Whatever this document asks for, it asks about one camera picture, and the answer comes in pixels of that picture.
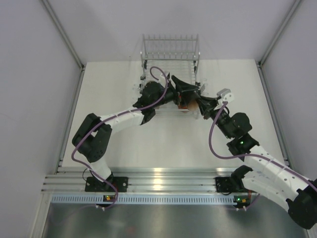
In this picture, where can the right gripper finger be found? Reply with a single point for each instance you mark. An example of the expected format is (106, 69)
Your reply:
(208, 100)
(204, 108)

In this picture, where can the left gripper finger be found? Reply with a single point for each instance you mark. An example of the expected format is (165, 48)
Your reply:
(186, 97)
(182, 86)

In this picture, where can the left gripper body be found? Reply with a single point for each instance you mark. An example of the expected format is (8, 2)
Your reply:
(172, 94)

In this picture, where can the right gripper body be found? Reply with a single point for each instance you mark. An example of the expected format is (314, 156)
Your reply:
(213, 112)

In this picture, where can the black and red mug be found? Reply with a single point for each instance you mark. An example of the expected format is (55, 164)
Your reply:
(183, 107)

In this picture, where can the brown mug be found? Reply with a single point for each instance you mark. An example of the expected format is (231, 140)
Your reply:
(191, 102)

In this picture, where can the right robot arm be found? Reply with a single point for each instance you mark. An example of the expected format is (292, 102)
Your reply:
(261, 172)

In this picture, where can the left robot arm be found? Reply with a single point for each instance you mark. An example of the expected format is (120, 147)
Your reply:
(92, 137)

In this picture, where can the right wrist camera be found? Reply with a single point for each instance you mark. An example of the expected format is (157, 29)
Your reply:
(225, 95)

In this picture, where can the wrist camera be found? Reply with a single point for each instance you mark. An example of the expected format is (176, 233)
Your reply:
(163, 76)
(225, 95)

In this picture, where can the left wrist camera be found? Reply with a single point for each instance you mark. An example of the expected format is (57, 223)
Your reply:
(163, 76)

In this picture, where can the metal wire dish rack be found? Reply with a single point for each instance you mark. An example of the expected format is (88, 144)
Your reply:
(179, 55)

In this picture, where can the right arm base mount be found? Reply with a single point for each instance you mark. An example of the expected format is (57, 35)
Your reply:
(225, 186)

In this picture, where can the right aluminium frame post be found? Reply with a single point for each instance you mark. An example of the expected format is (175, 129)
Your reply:
(286, 20)

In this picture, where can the aluminium frame post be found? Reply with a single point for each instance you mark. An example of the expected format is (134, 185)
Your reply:
(63, 34)
(286, 20)

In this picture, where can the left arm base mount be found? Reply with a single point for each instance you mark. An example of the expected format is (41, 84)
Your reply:
(94, 185)

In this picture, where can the aluminium rail base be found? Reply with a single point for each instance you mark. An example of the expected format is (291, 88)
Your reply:
(142, 180)

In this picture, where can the left aluminium frame post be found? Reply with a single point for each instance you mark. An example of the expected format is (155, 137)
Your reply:
(63, 34)

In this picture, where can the slotted cable duct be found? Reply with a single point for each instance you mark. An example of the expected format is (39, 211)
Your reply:
(146, 199)

